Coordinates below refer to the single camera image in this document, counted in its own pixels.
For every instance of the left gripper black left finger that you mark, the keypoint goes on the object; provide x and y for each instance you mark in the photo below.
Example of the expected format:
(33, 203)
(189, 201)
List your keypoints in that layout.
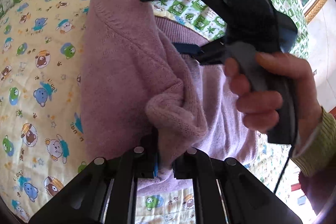
(137, 163)

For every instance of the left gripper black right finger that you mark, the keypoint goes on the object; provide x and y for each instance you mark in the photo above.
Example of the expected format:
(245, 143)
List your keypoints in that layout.
(196, 165)

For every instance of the pink knitted sweater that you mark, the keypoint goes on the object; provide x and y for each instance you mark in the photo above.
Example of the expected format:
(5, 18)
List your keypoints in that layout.
(133, 80)

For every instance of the green ribbed sleeve forearm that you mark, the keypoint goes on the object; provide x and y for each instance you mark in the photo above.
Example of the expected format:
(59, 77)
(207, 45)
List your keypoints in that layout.
(316, 161)

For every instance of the person's right hand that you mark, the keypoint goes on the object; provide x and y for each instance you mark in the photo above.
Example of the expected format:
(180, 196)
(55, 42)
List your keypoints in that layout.
(259, 108)

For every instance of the yellow cartoon bear bedsheet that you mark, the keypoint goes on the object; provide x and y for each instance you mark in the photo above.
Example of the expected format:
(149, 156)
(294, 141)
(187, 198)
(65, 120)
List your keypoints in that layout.
(44, 143)

